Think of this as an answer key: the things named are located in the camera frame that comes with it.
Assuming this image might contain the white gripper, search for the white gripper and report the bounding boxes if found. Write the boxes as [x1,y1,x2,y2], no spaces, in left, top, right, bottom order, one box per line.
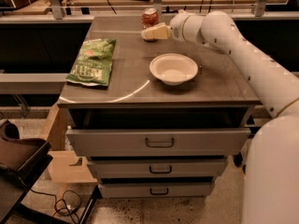
[141,12,205,45]

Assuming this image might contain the red coke can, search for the red coke can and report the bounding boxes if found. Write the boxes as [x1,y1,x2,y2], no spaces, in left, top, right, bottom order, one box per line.
[141,7,159,30]

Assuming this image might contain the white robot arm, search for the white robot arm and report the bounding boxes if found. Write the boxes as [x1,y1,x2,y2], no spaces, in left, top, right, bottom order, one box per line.
[141,11,299,224]

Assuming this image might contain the white bowl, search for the white bowl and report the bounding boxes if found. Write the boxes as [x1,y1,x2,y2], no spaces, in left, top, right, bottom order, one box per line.
[149,53,198,86]

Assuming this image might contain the green chip bag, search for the green chip bag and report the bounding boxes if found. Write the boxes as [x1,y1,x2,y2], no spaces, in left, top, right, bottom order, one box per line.
[66,39,116,87]

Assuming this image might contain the grey drawer cabinet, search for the grey drawer cabinet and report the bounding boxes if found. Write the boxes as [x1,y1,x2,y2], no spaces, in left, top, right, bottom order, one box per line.
[59,16,260,185]

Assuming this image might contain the top grey drawer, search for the top grey drawer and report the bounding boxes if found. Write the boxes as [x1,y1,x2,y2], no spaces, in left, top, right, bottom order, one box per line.
[66,128,249,157]

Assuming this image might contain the grey drawer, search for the grey drawer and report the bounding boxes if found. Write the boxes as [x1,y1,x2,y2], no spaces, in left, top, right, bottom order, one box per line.
[98,182,215,199]
[88,158,227,179]
[66,128,249,157]

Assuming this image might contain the middle grey drawer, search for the middle grey drawer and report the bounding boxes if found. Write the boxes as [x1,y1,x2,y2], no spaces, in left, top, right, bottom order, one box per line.
[88,158,227,179]

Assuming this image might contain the bottom grey drawer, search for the bottom grey drawer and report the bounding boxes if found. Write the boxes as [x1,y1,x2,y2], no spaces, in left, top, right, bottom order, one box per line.
[98,182,215,199]

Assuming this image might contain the wooden crate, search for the wooden crate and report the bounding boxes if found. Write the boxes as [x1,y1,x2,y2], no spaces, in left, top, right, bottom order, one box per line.
[39,105,96,183]

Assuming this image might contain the brown black chair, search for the brown black chair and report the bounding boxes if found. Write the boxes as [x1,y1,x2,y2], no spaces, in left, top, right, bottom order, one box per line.
[0,120,54,224]

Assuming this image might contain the black floor cable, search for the black floor cable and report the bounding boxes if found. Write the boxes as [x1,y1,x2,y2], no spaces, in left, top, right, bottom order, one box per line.
[29,188,84,224]

